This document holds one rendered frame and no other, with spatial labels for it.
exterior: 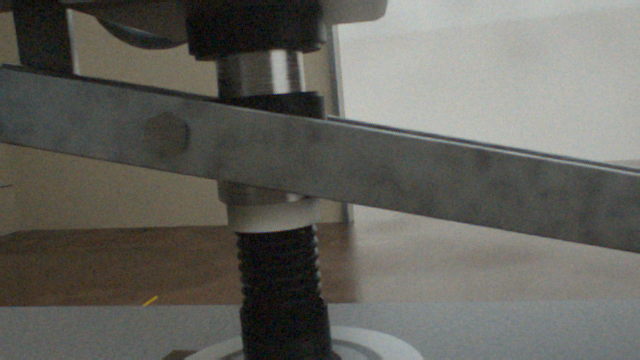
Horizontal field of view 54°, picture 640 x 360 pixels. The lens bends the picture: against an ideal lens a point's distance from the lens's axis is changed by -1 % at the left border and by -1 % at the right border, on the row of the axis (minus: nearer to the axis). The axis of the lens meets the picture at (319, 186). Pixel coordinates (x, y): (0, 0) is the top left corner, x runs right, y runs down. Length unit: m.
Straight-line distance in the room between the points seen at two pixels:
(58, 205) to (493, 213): 6.80
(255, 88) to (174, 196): 5.87
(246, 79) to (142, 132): 0.08
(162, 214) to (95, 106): 5.97
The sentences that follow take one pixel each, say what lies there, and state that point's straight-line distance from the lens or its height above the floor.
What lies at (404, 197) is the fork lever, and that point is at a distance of 0.41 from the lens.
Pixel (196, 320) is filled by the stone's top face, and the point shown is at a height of 0.82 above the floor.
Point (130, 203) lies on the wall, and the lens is 6.59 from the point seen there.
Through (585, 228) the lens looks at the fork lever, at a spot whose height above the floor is 0.96.
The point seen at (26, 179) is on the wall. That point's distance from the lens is 7.35.
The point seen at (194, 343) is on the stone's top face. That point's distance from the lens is 0.69.
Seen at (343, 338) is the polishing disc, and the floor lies 0.85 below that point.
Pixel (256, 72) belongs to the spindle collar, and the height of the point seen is 1.08.
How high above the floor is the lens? 1.06
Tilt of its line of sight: 7 degrees down
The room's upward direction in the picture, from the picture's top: 5 degrees counter-clockwise
